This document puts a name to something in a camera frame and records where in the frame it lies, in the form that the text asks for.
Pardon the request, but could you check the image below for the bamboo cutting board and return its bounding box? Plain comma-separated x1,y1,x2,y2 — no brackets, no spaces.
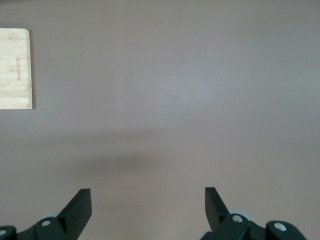
0,28,34,110

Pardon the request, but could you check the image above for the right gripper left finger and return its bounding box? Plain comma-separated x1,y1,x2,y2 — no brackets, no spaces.
0,188,93,240

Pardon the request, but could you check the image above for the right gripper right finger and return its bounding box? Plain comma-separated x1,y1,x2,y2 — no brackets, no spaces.
200,186,307,240

